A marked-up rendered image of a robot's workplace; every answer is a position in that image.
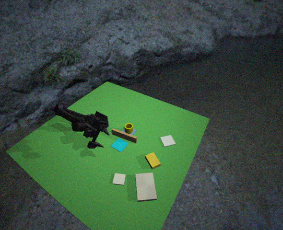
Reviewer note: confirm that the yellow rectangular block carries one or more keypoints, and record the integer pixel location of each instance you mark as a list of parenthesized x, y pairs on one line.
[(152, 160)]

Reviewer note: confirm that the white flat square tile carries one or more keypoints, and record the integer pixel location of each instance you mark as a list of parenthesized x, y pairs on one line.
[(167, 141)]

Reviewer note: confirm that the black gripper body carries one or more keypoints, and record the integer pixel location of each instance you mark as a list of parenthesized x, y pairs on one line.
[(95, 134)]

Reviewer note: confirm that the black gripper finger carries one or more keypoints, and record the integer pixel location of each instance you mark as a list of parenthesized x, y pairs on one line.
[(104, 129), (95, 144)]

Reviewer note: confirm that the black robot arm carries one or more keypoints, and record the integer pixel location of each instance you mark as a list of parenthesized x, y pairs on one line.
[(79, 121)]

